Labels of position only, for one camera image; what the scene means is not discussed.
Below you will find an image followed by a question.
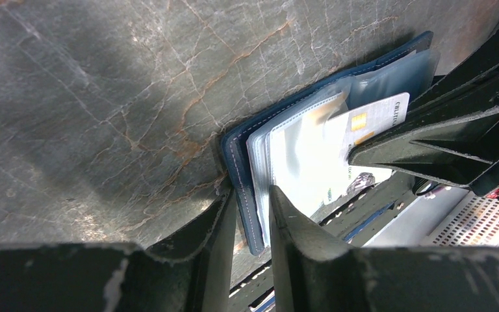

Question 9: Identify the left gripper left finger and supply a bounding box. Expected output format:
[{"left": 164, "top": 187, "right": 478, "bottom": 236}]
[{"left": 0, "top": 192, "right": 236, "bottom": 311}]

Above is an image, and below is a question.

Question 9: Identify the blue card holder wallet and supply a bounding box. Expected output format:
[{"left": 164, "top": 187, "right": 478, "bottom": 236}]
[{"left": 221, "top": 31, "right": 439, "bottom": 255}]

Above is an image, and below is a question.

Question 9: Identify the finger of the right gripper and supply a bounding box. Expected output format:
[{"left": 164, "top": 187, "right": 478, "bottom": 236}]
[
  {"left": 348, "top": 95, "right": 499, "bottom": 196},
  {"left": 409, "top": 29, "right": 499, "bottom": 116}
]

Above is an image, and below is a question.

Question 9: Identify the white credit card gold chip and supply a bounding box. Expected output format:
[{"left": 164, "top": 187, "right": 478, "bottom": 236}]
[{"left": 323, "top": 92, "right": 410, "bottom": 204}]

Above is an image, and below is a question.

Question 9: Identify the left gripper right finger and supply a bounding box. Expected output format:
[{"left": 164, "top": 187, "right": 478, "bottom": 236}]
[{"left": 270, "top": 185, "right": 499, "bottom": 311}]

